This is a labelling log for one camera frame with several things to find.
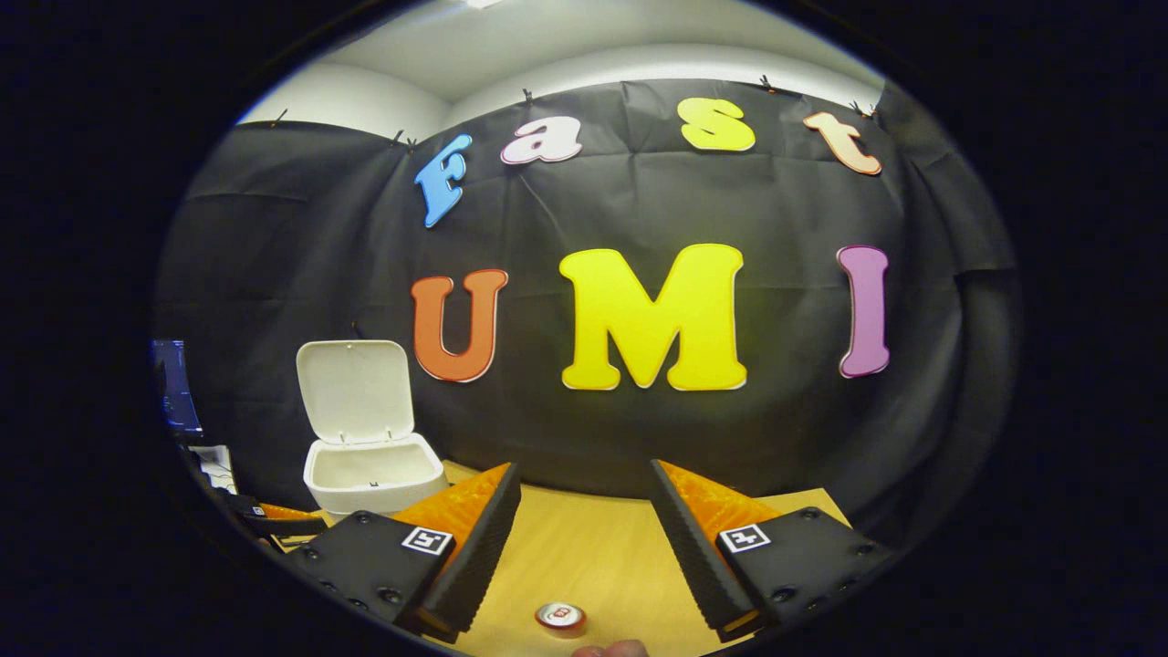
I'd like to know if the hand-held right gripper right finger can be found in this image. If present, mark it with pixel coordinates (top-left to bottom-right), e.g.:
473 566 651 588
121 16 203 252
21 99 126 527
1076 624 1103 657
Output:
650 459 893 642

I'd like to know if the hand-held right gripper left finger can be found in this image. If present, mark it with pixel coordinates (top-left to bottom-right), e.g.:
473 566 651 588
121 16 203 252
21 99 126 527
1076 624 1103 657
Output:
285 461 523 644

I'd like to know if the red pop can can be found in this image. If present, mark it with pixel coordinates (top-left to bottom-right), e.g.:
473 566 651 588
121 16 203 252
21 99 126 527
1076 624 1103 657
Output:
535 600 587 632

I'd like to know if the white desktop garbage bin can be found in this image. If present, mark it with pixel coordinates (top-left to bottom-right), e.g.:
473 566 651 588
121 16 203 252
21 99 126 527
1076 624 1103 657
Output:
296 339 450 523

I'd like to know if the wooden desktop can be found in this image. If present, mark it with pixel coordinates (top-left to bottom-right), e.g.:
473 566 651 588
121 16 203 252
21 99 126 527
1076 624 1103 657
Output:
265 459 854 657

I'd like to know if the white side desk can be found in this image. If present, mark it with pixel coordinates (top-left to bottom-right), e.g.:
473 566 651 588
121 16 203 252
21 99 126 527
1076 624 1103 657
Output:
182 443 240 498

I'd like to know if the computer monitor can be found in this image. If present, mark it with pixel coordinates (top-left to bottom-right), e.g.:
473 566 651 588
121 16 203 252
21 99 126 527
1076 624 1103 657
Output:
151 339 203 437

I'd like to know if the black backdrop cloth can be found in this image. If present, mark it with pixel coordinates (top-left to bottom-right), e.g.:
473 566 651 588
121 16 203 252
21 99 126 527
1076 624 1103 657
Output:
155 78 1018 548

